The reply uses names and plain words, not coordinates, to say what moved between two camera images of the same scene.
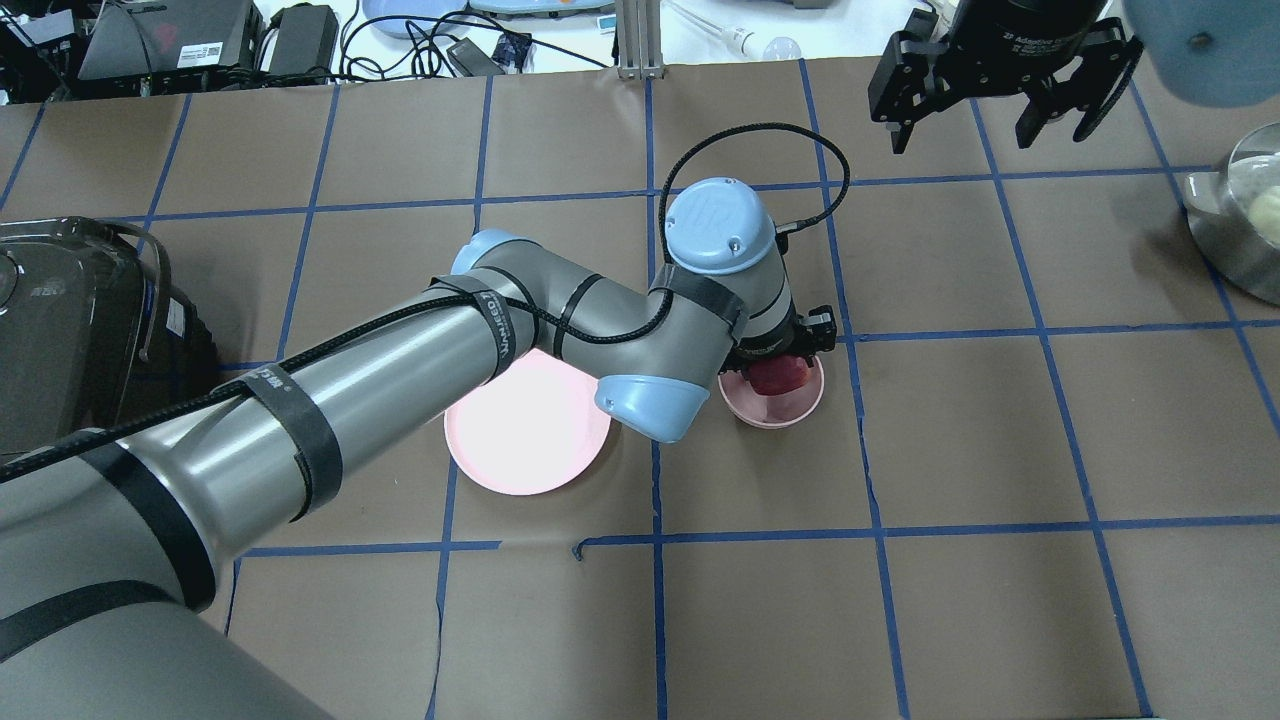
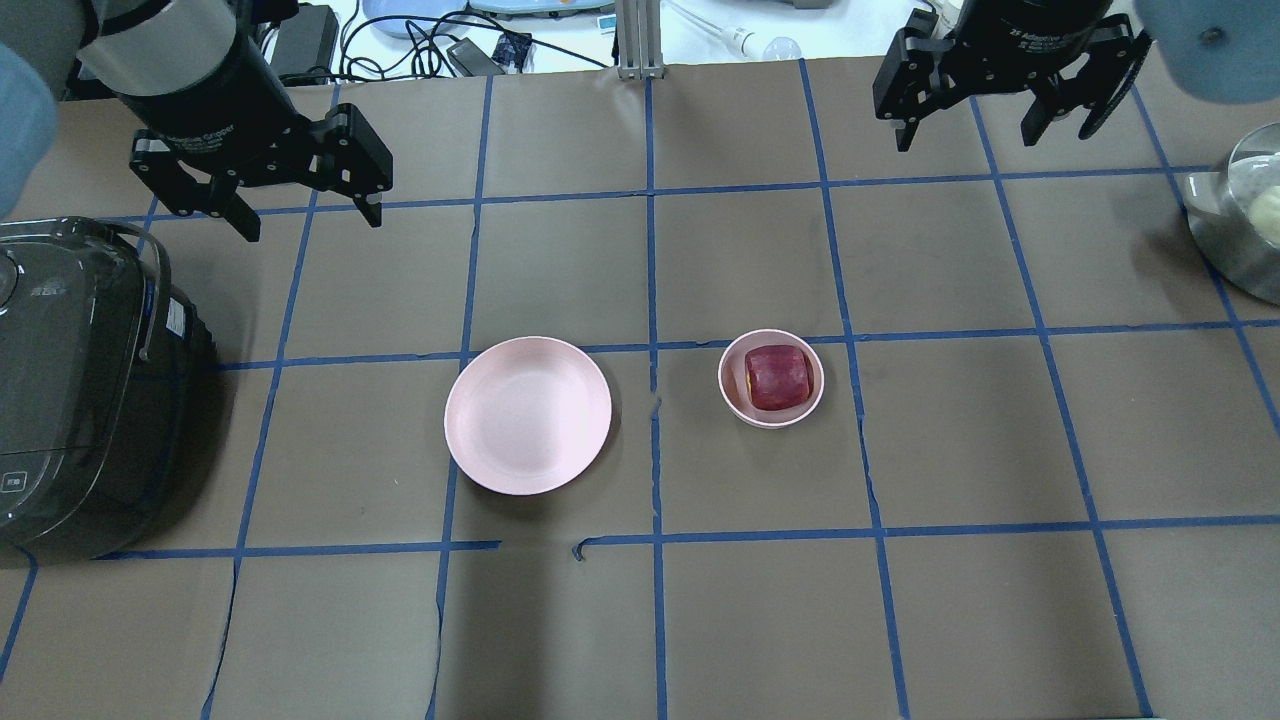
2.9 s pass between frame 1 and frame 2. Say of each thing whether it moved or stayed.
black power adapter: stayed
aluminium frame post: stayed
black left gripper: moved
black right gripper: stayed
